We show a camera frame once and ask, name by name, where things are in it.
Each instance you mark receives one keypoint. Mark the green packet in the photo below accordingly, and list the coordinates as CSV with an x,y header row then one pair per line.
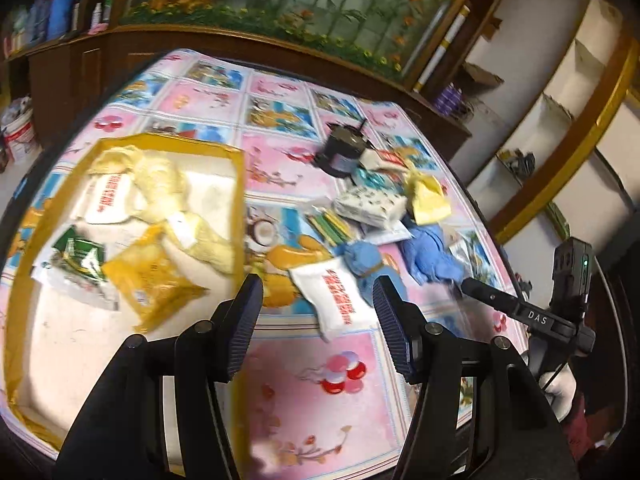
x,y
80,252

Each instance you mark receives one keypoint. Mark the white shelf with gold trim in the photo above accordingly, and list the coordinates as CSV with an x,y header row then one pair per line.
x,y
575,110

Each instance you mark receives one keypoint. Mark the person's right hand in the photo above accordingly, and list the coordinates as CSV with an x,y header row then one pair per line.
x,y
562,390

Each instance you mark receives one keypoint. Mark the flower and bamboo wall picture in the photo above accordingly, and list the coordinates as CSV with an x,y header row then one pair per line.
x,y
300,0

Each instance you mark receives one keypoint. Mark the small clutter on shelf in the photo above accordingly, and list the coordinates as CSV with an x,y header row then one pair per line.
x,y
517,160

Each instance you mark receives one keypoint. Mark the person's right forearm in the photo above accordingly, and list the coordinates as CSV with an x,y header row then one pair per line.
x,y
585,430

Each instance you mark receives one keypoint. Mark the yellow folded cloth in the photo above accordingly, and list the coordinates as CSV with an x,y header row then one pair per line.
x,y
427,197

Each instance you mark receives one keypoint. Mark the white pouch with red print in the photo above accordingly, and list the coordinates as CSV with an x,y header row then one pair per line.
x,y
107,200
335,295

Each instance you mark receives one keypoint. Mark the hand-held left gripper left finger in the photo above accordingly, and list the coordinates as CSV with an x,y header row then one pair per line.
x,y
245,330

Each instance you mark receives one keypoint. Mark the flat white clear bag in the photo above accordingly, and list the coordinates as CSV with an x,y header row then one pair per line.
x,y
390,233

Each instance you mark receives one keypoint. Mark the row of detergent bottles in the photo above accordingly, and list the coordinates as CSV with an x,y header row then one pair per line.
x,y
50,5

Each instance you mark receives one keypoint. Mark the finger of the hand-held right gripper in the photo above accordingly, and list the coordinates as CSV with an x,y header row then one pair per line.
x,y
487,297

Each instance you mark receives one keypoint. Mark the coloured pencil pack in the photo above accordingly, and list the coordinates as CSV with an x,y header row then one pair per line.
x,y
330,225

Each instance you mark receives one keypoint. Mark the white flat packet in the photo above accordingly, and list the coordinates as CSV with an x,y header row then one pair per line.
x,y
75,287

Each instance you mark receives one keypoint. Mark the blue gloves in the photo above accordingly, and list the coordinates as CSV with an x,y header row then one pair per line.
x,y
425,255

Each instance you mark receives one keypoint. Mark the white bucket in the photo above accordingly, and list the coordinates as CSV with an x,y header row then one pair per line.
x,y
20,132

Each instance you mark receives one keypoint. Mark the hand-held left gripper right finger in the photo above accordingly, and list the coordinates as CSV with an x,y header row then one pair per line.
x,y
387,320

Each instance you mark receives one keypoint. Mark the yellow plastic bag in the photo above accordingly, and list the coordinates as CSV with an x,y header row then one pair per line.
x,y
145,275

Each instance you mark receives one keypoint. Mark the yellow cardboard box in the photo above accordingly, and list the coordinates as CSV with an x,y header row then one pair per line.
x,y
165,141

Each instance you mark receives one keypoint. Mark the pale yellow cloth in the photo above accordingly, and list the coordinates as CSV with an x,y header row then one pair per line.
x,y
160,185

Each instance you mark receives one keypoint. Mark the clear plastic bag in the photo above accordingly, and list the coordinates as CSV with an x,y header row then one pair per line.
x,y
465,255

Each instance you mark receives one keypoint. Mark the black electric motor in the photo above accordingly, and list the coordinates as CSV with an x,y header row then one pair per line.
x,y
342,150

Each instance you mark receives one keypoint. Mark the red white snack packet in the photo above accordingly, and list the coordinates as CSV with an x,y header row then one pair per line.
x,y
396,158

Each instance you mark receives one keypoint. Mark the printed tablecloth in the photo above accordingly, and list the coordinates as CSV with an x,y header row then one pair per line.
x,y
300,170

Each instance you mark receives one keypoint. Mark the white patterned tissue pack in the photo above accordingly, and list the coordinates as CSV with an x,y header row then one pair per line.
x,y
370,205

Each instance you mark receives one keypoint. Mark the light blue cloth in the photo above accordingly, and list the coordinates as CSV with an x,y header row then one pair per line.
x,y
360,260

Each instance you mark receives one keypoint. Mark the white paper roll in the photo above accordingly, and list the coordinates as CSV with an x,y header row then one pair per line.
x,y
445,45

